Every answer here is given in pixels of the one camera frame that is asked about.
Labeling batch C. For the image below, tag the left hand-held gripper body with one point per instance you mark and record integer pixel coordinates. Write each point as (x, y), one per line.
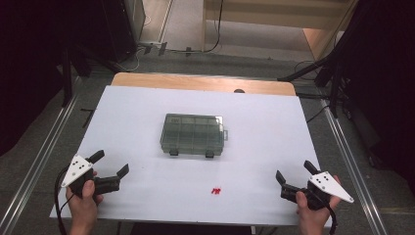
(76, 169)

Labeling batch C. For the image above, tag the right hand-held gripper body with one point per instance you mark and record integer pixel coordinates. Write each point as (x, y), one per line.
(329, 186)

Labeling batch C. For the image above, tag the small red plastic part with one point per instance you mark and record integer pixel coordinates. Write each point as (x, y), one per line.
(213, 191)
(219, 189)

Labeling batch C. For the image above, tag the clear grey compartment box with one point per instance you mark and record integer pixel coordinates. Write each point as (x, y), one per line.
(192, 133)

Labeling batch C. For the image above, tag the person's right hand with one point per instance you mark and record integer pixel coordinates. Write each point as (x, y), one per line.
(314, 218)

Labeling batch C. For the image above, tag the person's left hand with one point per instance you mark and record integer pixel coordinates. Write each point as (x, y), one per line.
(83, 209)

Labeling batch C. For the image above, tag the white board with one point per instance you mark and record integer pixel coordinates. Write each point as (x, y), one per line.
(261, 130)

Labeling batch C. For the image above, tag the black metal stand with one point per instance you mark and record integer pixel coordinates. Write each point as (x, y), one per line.
(67, 81)
(334, 91)

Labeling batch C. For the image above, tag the black round table grommet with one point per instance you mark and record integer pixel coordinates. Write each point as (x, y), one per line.
(239, 91)

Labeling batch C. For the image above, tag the black curtain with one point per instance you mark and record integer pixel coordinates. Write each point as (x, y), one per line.
(385, 81)
(26, 65)

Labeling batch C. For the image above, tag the power strip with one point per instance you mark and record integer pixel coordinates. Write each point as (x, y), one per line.
(153, 45)

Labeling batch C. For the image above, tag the black computer case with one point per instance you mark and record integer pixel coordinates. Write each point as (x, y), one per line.
(120, 29)

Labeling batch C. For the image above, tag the light wooden cabinet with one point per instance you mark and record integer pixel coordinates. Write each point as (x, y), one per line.
(277, 13)

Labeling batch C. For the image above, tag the metal floor rail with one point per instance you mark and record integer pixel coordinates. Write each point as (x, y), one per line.
(36, 169)
(355, 169)

